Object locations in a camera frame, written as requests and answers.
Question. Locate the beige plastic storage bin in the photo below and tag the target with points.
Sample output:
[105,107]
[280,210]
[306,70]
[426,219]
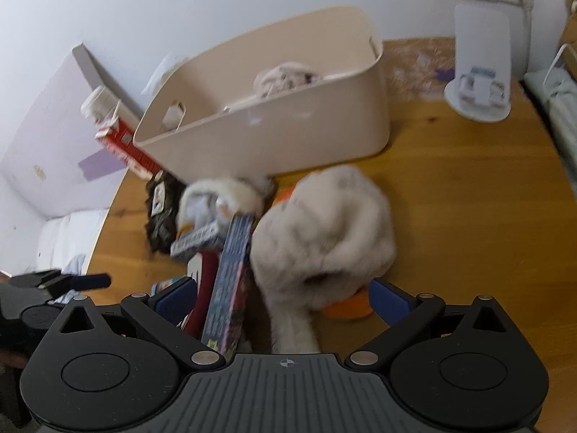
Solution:
[293,131]

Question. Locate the small white furry toy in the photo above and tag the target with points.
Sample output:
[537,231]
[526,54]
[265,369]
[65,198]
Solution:
[212,198]

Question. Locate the wooden desktop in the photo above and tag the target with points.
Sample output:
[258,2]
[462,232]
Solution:
[450,189]

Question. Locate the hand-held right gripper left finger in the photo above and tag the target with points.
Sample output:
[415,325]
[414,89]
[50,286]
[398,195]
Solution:
[173,300]

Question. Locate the yellow floral table mat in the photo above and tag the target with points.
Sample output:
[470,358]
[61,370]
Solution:
[414,63]

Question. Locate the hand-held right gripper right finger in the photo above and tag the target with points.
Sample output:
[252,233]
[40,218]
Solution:
[390,300]

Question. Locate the pale green bedding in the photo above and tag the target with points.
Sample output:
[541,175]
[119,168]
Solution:
[559,108]

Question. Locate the red white carton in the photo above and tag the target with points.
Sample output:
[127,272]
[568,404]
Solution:
[124,146]

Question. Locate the dark brown furry item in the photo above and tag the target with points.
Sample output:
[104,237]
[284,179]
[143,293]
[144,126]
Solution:
[162,230]

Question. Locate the maroon curved item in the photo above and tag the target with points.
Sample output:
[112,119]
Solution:
[205,288]

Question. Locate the pale lavender board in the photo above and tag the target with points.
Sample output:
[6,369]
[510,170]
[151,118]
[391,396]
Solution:
[54,121]

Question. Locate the blue printed box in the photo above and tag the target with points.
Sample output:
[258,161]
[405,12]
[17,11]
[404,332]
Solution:
[227,279]

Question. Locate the white plastic stand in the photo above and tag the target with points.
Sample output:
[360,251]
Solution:
[480,31]

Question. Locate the white plastic bottle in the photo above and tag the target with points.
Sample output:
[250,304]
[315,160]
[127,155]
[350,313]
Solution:
[97,101]

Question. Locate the small blue white box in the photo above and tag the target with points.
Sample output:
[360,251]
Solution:
[194,240]

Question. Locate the white bed sheet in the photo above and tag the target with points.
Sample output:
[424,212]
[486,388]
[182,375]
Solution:
[67,234]

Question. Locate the tan brown item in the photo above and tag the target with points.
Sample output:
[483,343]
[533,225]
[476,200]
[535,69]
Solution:
[569,31]

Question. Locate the large white plush toy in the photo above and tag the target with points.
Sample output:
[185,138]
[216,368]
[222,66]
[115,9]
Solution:
[324,225]

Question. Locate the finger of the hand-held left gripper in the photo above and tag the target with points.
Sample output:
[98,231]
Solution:
[36,278]
[85,281]

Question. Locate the white patterned cloth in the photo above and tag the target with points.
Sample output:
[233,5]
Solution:
[279,79]

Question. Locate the white tissue paper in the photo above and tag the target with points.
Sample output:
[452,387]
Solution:
[160,70]

